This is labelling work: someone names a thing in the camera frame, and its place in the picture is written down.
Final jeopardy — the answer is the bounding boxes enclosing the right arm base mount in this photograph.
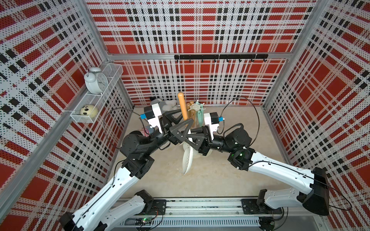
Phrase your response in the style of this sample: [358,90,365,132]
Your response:
[241,198,283,215]

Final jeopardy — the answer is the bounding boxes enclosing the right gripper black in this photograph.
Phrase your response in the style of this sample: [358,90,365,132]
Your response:
[184,126,235,157]

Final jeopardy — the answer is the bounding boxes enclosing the cream round face ball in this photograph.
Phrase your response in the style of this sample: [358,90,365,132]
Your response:
[80,105,98,118]

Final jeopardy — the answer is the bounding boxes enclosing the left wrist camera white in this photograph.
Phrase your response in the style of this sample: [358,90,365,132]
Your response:
[140,104,163,133]

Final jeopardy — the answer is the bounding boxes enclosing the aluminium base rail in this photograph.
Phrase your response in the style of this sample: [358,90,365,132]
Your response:
[111,197,328,231]

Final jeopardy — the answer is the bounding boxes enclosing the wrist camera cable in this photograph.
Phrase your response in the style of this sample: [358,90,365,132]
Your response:
[102,107,148,151]
[216,96,261,148]

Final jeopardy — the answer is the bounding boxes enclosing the cream skimmer green handle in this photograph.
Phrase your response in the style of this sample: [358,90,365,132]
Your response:
[193,100,204,127]

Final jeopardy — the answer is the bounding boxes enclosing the grey white plush toy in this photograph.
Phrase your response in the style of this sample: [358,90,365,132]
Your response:
[149,97,179,113]

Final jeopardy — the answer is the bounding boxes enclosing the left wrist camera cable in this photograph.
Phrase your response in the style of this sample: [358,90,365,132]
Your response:
[102,107,148,151]

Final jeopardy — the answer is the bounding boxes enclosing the cream utensil rack stand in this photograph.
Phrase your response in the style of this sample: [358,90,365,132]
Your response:
[184,100,204,159]

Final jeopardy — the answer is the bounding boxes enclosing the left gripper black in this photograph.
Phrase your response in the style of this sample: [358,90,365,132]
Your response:
[144,108,193,157]

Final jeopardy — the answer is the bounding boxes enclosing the slotted spoon wooden handle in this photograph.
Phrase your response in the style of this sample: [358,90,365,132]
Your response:
[177,92,194,176]

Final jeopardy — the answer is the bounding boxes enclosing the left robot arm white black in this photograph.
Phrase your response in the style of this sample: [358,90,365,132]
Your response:
[59,110,194,231]

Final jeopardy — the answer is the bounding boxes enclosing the small doll black hat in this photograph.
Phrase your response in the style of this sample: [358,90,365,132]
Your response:
[141,126,154,137]

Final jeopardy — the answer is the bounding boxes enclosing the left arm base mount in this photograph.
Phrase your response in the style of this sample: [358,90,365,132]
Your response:
[136,199,167,215]

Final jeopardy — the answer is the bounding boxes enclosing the black wall hook rail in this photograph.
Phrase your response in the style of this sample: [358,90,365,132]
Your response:
[174,54,269,61]

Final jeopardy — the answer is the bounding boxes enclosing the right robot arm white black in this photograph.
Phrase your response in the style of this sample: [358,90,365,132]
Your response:
[186,123,330,216]

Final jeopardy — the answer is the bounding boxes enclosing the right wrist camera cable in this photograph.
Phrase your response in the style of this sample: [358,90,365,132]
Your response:
[216,96,261,148]

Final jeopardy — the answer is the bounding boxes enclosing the white alarm clock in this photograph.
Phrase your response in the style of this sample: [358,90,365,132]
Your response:
[84,67,109,95]

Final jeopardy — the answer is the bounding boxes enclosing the white wire shelf basket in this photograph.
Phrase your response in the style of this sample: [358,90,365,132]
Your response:
[70,64,123,124]

